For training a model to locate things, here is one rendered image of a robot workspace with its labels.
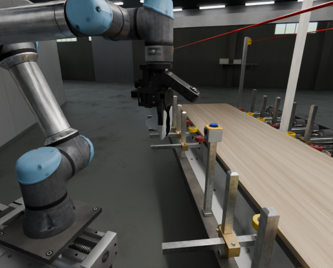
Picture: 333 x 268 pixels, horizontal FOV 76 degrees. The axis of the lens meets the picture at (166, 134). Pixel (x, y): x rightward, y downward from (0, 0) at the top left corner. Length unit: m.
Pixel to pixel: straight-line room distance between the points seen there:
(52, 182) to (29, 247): 0.18
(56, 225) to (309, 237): 0.88
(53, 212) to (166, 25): 0.60
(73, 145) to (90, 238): 0.31
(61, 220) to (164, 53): 0.56
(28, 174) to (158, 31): 0.50
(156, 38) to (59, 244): 0.61
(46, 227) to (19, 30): 0.52
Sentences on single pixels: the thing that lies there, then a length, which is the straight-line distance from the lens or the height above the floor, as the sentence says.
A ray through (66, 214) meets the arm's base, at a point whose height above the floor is 1.08.
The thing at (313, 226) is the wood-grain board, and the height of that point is 0.90.
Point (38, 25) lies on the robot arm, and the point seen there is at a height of 1.60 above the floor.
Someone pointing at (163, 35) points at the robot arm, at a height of 1.58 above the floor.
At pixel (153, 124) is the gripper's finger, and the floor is 1.35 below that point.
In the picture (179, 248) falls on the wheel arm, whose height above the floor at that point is 0.82.
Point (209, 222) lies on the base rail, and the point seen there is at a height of 0.70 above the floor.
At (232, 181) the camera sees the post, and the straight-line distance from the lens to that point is 0.88.
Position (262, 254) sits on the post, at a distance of 0.76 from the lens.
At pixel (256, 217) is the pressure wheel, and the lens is 1.03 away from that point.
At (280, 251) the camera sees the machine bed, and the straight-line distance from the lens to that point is 1.11.
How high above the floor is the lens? 1.53
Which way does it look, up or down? 19 degrees down
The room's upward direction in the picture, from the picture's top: straight up
